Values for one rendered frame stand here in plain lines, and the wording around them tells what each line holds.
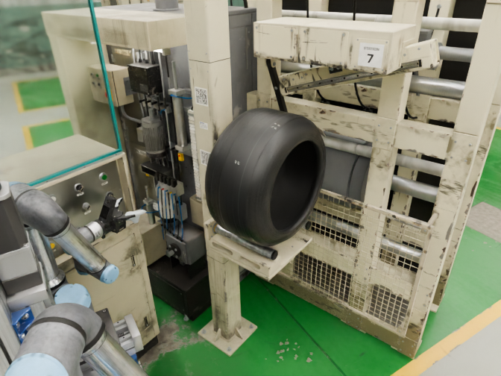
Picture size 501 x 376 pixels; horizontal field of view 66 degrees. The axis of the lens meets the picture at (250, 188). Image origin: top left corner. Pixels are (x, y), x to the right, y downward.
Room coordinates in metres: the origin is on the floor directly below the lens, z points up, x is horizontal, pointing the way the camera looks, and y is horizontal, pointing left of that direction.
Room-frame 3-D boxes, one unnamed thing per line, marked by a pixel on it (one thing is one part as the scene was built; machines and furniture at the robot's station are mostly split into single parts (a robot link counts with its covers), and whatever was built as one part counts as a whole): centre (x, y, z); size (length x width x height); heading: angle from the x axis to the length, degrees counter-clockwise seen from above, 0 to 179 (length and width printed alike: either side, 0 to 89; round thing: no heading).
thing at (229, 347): (1.66, 0.16, 0.02); 0.27 x 0.27 x 0.04; 51
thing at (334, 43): (1.67, -0.34, 1.71); 0.61 x 0.25 x 0.15; 51
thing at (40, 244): (1.12, 0.78, 1.09); 0.15 x 0.12 x 0.55; 56
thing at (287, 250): (1.52, -0.05, 0.80); 0.37 x 0.36 x 0.02; 141
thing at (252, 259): (1.41, 0.04, 0.83); 0.36 x 0.09 x 0.06; 51
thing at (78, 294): (1.05, 0.67, 0.88); 0.13 x 0.12 x 0.14; 56
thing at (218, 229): (1.41, 0.03, 0.90); 0.35 x 0.05 x 0.05; 51
